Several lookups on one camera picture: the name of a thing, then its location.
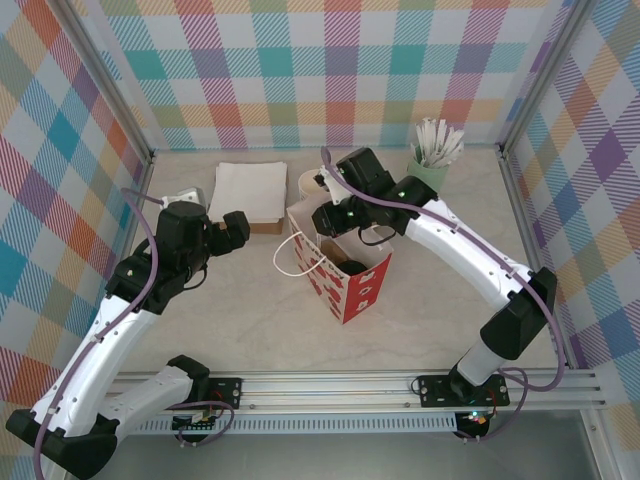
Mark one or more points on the black plastic cup lid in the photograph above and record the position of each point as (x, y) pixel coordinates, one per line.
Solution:
(350, 266)

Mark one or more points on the red white paper gift bag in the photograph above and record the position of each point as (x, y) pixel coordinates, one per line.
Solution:
(360, 295)

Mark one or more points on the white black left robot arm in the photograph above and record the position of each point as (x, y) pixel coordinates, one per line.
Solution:
(115, 335)

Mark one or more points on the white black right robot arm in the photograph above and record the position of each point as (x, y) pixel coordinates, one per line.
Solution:
(465, 245)

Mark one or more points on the brown cardboard box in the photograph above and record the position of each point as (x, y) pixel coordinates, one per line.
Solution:
(267, 227)

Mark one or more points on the green white paper cup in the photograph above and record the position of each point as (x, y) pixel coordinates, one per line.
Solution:
(307, 185)

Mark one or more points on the white napkin stack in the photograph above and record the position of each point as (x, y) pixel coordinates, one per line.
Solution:
(247, 190)

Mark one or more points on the mint green holder cup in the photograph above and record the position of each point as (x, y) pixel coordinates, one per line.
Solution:
(425, 177)

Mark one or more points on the small green circuit board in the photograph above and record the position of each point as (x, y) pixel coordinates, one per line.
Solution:
(195, 422)

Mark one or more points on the small circuit board with lights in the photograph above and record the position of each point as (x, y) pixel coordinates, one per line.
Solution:
(475, 417)

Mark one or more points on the grey metal panel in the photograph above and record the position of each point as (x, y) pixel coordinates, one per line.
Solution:
(325, 457)

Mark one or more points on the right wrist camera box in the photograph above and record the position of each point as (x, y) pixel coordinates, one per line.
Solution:
(329, 187)

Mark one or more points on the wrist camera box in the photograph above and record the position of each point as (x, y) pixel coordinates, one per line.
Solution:
(329, 187)
(185, 196)

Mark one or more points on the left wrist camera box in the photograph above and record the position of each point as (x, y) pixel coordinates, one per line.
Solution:
(185, 196)

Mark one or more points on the aluminium side rail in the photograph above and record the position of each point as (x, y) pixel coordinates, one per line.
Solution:
(520, 210)
(145, 172)

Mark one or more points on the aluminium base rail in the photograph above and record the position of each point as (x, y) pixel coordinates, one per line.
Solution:
(325, 392)

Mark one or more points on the aluminium frame post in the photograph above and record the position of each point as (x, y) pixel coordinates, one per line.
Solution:
(545, 75)
(100, 65)

